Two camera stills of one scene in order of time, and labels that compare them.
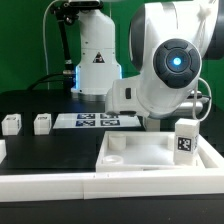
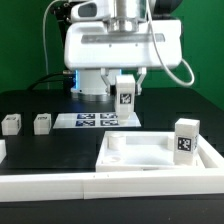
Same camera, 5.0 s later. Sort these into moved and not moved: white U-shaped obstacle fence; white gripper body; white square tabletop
Moved: white gripper body
Not moved: white square tabletop; white U-shaped obstacle fence
